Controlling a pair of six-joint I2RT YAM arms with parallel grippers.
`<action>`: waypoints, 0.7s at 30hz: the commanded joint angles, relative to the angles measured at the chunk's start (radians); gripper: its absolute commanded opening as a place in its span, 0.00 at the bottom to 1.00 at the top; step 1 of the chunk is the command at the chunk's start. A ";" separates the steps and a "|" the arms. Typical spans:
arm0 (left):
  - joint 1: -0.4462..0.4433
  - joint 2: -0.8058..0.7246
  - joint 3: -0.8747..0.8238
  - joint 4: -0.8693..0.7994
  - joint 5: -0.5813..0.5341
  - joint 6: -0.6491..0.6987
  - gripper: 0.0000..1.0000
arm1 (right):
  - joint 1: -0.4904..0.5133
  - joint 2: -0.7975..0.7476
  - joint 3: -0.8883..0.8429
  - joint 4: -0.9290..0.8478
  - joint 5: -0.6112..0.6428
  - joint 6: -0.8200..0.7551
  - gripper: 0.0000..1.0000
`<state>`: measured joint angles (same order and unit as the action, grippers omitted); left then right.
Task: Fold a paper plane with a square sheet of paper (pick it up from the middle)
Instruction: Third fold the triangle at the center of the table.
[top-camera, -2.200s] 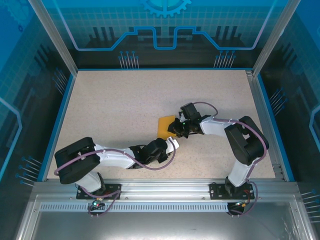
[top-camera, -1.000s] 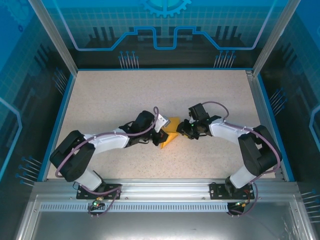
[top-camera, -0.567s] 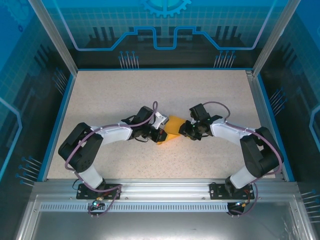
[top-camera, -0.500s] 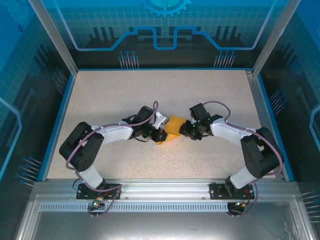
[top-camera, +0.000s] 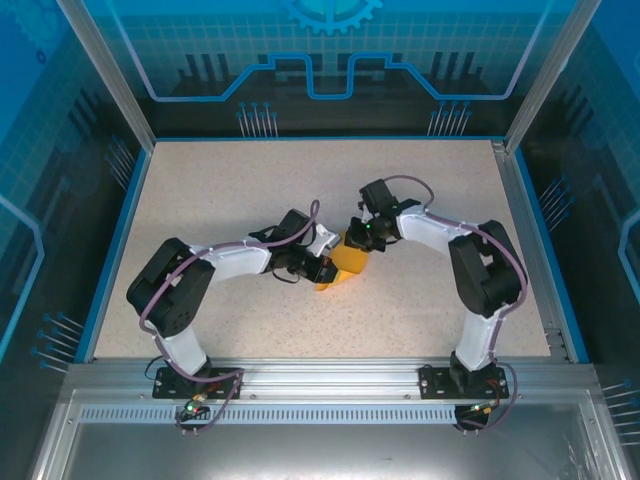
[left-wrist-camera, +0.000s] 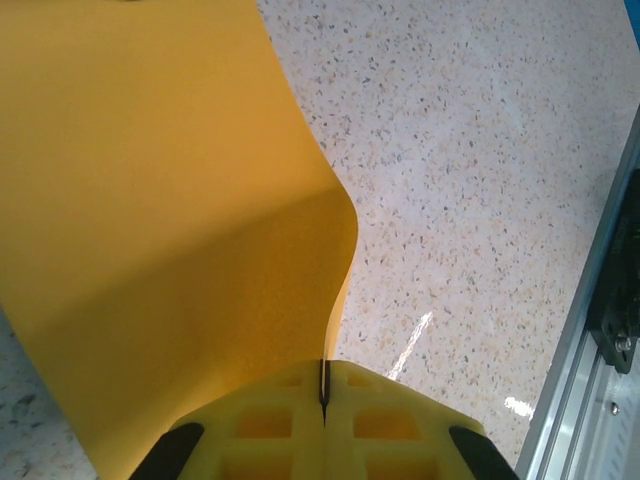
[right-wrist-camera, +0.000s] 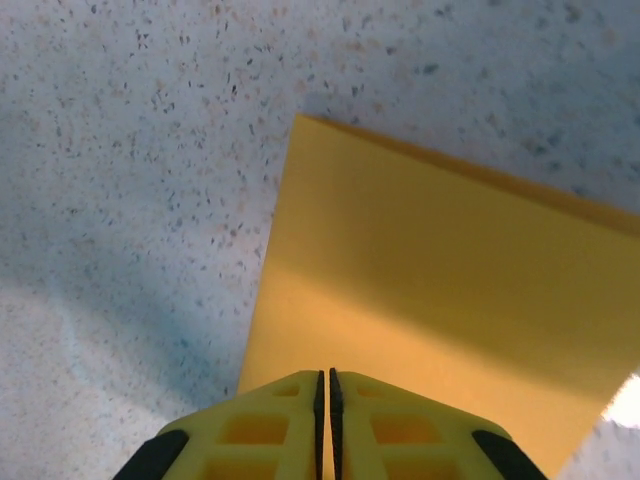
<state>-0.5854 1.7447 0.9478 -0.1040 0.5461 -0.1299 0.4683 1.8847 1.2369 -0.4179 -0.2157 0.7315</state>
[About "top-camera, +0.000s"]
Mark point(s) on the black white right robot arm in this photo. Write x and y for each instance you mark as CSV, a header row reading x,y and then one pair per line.
x,y
485,280

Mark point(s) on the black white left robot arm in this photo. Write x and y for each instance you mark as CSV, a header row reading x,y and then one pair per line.
x,y
165,295

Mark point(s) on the blue table edge strip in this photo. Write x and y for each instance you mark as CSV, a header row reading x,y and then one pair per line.
x,y
112,255
552,255
325,138

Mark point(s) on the grey metal tray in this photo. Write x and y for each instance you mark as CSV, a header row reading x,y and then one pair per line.
x,y
320,450

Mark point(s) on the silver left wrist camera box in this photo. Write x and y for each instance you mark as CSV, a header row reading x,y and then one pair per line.
x,y
324,239

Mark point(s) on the aluminium mounting rail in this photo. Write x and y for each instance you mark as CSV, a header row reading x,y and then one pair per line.
x,y
325,380

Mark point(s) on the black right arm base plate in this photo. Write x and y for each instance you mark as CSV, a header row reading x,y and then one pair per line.
x,y
435,385

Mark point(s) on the aluminium side rail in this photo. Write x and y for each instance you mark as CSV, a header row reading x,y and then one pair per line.
x,y
525,240

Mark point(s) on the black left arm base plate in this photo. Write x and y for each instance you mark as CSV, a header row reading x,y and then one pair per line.
x,y
170,387

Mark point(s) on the aluminium frame post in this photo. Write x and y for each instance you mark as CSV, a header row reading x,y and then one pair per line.
x,y
545,75
115,85

